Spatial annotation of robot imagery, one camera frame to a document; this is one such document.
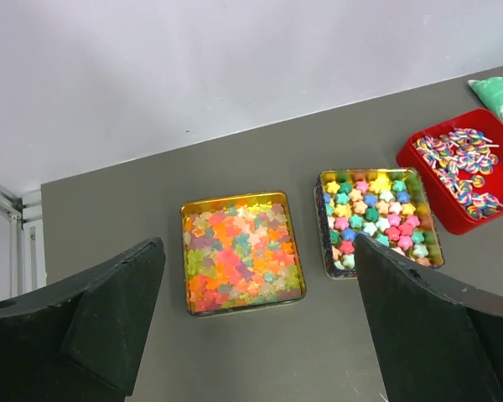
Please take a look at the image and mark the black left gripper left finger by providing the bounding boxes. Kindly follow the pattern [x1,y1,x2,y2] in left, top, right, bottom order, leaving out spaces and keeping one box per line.
[0,237,165,401]

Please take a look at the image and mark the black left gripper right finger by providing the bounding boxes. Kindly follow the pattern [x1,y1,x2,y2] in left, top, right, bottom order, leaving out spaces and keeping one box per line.
[355,234,503,401]

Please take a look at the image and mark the speckled tin pastel star candies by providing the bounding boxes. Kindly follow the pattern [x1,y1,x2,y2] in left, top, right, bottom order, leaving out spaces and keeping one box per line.
[314,168,445,280]

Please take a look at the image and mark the gold tin translucent star candies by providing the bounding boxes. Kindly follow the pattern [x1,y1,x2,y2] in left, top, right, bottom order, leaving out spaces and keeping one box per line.
[180,191,307,317]

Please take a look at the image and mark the red box of lollipops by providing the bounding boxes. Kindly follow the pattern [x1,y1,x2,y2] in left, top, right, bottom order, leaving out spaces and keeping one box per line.
[397,109,503,235]

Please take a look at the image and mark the green white cloth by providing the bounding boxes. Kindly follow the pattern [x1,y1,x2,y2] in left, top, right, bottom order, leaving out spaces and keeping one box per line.
[468,77,503,123]

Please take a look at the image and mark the aluminium frame post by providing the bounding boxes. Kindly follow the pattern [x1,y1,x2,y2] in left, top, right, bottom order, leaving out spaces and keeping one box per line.
[0,184,47,297]

